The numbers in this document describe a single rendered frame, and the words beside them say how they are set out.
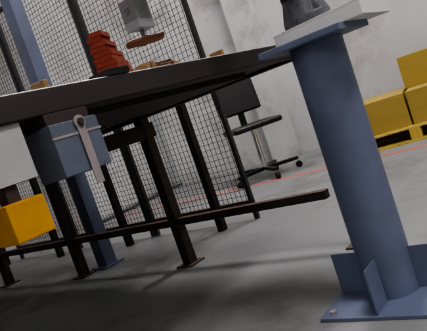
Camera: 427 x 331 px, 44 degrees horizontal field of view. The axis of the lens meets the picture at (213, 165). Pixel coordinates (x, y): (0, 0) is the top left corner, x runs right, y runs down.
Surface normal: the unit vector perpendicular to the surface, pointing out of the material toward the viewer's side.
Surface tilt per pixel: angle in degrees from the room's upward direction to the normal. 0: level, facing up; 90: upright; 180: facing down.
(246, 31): 90
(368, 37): 90
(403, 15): 90
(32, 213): 90
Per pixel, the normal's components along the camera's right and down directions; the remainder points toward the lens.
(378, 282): 0.77, -0.22
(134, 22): -0.52, 0.25
